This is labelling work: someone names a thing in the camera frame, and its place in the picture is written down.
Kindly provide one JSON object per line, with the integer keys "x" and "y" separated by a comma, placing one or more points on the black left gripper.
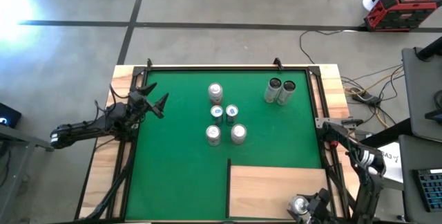
{"x": 138, "y": 108}

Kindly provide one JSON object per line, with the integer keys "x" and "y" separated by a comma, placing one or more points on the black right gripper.
{"x": 321, "y": 206}

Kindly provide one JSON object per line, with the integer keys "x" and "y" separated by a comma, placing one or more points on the silver red soda can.
{"x": 298, "y": 204}
{"x": 238, "y": 131}

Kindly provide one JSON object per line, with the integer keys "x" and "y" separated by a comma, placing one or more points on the white red soda can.
{"x": 215, "y": 89}

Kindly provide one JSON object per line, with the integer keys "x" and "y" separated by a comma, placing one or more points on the blue silver Red Bull can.
{"x": 217, "y": 111}
{"x": 231, "y": 110}

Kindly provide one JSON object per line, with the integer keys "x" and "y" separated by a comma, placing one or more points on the silver Diet Coke can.
{"x": 213, "y": 132}

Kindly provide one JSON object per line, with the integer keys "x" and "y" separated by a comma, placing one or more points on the white Celsius can black lid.
{"x": 286, "y": 94}
{"x": 273, "y": 91}

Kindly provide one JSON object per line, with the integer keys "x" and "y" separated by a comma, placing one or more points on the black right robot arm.
{"x": 345, "y": 141}

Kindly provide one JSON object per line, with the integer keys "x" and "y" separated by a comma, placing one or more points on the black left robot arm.
{"x": 79, "y": 130}

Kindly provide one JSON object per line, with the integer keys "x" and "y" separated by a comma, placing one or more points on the black table clamp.
{"x": 277, "y": 63}
{"x": 149, "y": 63}

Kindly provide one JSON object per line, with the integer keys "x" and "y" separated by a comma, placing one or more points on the light wooden board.
{"x": 262, "y": 193}

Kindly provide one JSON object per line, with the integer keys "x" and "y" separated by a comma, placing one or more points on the green table mat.
{"x": 172, "y": 182}

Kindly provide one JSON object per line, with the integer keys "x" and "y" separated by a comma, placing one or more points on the white SA3 label sheet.
{"x": 393, "y": 168}

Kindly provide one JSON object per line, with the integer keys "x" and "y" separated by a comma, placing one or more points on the black power strip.
{"x": 364, "y": 97}

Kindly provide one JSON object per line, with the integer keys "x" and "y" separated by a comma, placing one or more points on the backlit black keyboard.
{"x": 430, "y": 189}

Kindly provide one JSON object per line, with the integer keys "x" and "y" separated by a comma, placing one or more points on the grey metal bench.
{"x": 31, "y": 141}

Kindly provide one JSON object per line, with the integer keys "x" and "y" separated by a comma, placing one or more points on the grey desk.
{"x": 421, "y": 89}
{"x": 424, "y": 148}

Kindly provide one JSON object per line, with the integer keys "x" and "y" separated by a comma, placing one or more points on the black device blue light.
{"x": 10, "y": 113}

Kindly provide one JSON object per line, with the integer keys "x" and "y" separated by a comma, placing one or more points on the black desk device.
{"x": 435, "y": 113}

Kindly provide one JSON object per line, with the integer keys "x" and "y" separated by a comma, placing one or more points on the red black tool case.
{"x": 400, "y": 13}

